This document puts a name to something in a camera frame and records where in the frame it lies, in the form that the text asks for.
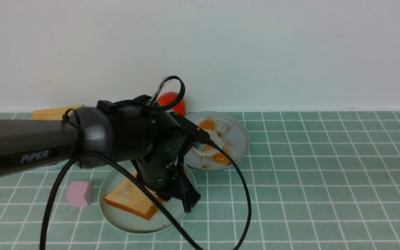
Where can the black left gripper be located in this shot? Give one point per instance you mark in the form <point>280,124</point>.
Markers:
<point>163,172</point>

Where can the toast slice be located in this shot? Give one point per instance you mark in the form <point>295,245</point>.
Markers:
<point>119,196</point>
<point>52,114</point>

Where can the fried egg front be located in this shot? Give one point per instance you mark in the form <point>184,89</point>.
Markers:
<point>205,150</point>

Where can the fried egg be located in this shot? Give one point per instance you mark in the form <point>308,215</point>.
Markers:
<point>205,150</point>
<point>218,160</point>
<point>218,126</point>

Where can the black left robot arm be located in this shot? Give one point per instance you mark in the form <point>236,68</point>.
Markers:
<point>154,140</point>

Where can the fried egg near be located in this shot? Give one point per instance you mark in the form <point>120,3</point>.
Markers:
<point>218,160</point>

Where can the fried egg rear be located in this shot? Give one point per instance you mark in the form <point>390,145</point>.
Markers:
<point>218,126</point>

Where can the grey plate with eggs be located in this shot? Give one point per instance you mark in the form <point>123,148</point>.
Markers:
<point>237,135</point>

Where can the green centre plate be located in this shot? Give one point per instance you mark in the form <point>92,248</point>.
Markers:
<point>133,224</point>

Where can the pink foam cube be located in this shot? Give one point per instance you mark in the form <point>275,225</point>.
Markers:
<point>79,194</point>

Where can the green checkered tablecloth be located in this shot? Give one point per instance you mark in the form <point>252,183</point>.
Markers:
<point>317,180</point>

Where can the blue plate with toast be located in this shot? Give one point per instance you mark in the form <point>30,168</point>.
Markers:
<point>52,167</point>

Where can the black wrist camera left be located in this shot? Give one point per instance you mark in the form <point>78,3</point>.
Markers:
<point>194,133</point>

